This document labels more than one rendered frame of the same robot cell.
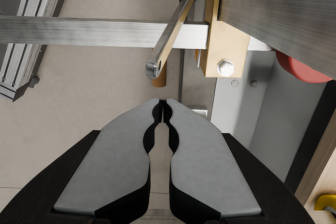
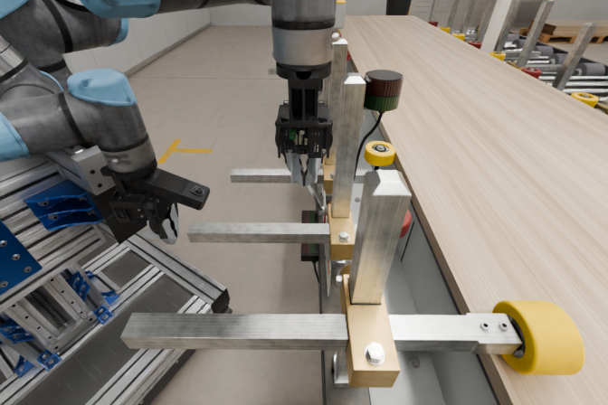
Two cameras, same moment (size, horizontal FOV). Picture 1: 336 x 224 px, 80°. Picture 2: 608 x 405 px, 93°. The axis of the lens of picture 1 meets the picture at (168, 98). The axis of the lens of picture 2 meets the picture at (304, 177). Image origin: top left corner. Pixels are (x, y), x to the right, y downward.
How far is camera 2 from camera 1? 50 cm
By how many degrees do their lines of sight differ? 81
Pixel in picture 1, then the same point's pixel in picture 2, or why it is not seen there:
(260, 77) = (419, 353)
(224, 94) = not seen: hidden behind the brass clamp
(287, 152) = (482, 391)
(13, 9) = (116, 368)
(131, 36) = (283, 229)
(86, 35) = (257, 229)
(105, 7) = (223, 389)
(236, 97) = (403, 386)
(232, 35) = (342, 223)
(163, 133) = not seen: outside the picture
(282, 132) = (467, 381)
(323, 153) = (456, 292)
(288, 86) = not seen: hidden behind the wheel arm
